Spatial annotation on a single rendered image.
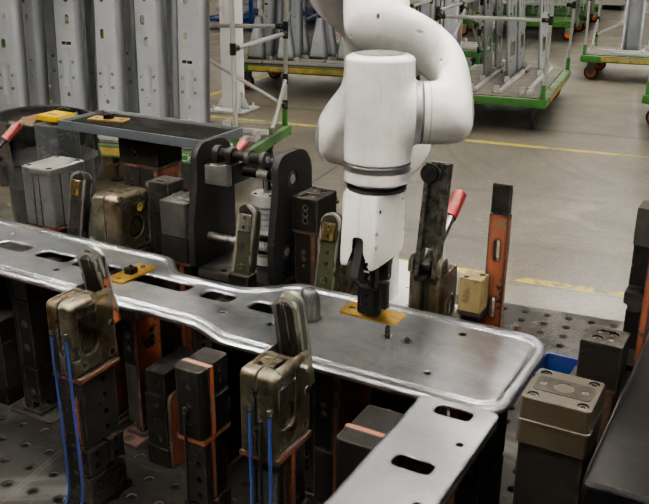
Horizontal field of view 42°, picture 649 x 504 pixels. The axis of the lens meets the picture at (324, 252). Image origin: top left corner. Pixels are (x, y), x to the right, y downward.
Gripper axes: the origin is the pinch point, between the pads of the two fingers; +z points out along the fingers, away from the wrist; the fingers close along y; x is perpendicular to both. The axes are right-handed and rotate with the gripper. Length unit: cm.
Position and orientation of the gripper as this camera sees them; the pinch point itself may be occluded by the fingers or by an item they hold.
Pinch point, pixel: (373, 296)
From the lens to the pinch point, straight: 112.4
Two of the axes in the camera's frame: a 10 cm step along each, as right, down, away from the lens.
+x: 8.7, 1.8, -4.5
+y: -4.9, 3.0, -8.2
